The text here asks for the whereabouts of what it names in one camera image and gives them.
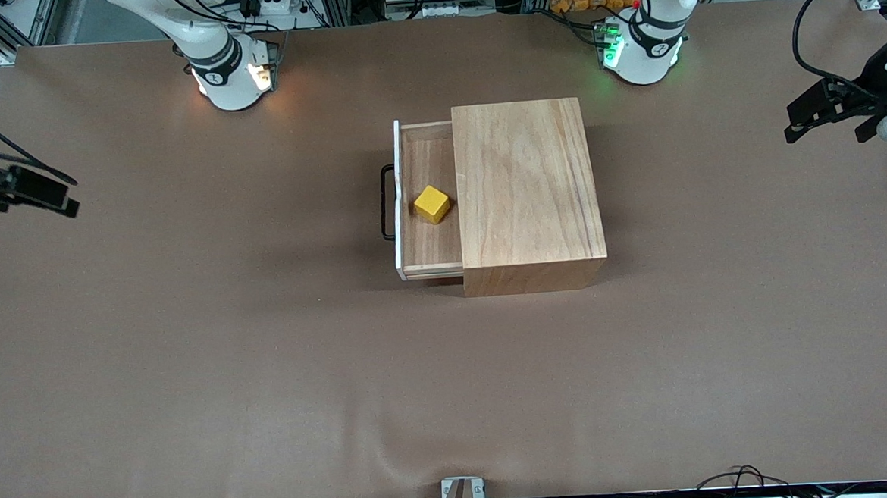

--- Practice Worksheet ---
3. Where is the yellow wooden block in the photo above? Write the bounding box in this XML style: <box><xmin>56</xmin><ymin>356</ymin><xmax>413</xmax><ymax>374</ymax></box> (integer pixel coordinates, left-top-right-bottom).
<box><xmin>413</xmin><ymin>184</ymin><xmax>453</xmax><ymax>226</ymax></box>

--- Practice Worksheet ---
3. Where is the black tangled cable bundle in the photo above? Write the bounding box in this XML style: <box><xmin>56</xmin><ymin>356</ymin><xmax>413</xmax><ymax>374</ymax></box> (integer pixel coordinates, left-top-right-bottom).
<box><xmin>694</xmin><ymin>456</ymin><xmax>887</xmax><ymax>498</ymax></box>

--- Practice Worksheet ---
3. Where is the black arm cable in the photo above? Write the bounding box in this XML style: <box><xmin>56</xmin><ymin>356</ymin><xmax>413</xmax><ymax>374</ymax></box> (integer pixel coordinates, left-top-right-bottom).
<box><xmin>0</xmin><ymin>92</ymin><xmax>78</xmax><ymax>189</ymax></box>
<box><xmin>788</xmin><ymin>0</ymin><xmax>887</xmax><ymax>102</ymax></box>

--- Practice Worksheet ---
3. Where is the brown table cover sheet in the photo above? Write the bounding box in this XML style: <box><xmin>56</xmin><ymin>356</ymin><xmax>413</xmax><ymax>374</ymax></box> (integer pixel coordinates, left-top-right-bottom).
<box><xmin>0</xmin><ymin>0</ymin><xmax>887</xmax><ymax>498</ymax></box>

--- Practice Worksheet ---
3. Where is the wooden drawer cabinet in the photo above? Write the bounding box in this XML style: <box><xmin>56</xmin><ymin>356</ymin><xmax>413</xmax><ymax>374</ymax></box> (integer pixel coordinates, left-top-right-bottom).
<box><xmin>451</xmin><ymin>97</ymin><xmax>610</xmax><ymax>298</ymax></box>

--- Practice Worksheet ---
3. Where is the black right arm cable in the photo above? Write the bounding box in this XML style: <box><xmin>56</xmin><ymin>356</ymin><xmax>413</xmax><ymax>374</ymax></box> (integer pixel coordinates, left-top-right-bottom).
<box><xmin>0</xmin><ymin>92</ymin><xmax>78</xmax><ymax>189</ymax></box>

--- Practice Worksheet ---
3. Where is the white-front drawer with black handle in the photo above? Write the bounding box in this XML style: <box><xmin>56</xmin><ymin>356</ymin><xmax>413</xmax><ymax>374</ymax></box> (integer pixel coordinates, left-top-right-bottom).
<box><xmin>375</xmin><ymin>116</ymin><xmax>465</xmax><ymax>283</ymax></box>

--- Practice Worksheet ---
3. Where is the grey base connector box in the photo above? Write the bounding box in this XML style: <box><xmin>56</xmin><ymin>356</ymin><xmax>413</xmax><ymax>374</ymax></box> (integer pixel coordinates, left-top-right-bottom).
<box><xmin>249</xmin><ymin>31</ymin><xmax>290</xmax><ymax>92</ymax></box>
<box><xmin>592</xmin><ymin>18</ymin><xmax>627</xmax><ymax>72</ymax></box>

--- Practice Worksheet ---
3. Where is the white power strip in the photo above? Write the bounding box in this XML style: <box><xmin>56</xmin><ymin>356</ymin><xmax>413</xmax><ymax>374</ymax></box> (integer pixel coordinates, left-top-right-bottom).
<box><xmin>387</xmin><ymin>0</ymin><xmax>498</xmax><ymax>22</ymax></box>

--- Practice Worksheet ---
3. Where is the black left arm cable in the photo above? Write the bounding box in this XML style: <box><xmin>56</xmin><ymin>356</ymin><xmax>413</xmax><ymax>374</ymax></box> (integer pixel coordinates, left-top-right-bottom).
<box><xmin>788</xmin><ymin>0</ymin><xmax>887</xmax><ymax>102</ymax></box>

